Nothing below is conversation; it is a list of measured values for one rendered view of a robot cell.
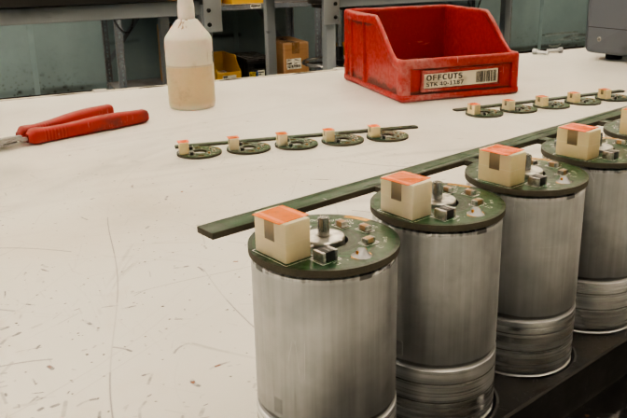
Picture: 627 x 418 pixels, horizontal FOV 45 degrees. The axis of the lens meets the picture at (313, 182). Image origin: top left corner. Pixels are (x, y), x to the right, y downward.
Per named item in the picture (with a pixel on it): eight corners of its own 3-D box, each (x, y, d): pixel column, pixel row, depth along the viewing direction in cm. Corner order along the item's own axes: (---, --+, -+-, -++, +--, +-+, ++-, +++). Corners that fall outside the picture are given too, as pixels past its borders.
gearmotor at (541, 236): (589, 383, 17) (611, 168, 16) (525, 427, 16) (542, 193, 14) (500, 343, 19) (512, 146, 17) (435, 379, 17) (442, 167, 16)
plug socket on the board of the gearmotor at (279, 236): (324, 252, 12) (323, 213, 12) (281, 267, 11) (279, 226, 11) (292, 239, 12) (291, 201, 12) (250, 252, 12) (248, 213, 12)
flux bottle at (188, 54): (219, 101, 56) (211, -37, 53) (211, 110, 53) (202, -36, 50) (174, 102, 57) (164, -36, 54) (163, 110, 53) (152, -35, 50)
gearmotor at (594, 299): (649, 342, 19) (675, 145, 17) (597, 378, 17) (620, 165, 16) (563, 309, 21) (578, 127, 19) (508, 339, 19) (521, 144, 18)
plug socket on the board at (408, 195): (441, 212, 14) (442, 176, 13) (409, 223, 13) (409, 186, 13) (409, 202, 14) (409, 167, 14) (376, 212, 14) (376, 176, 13)
